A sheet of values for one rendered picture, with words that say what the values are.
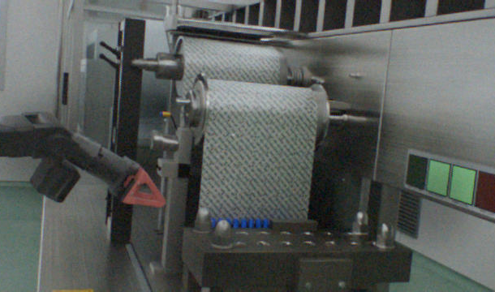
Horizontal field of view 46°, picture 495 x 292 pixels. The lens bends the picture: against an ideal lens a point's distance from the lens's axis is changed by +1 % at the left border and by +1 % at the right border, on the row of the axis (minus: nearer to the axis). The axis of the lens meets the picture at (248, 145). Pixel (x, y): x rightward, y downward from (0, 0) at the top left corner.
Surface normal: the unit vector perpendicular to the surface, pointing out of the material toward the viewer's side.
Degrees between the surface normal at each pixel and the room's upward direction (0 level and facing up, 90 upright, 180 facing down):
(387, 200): 90
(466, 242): 90
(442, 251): 90
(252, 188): 90
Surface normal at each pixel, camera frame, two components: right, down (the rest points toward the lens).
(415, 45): -0.94, -0.05
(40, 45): 0.32, 0.13
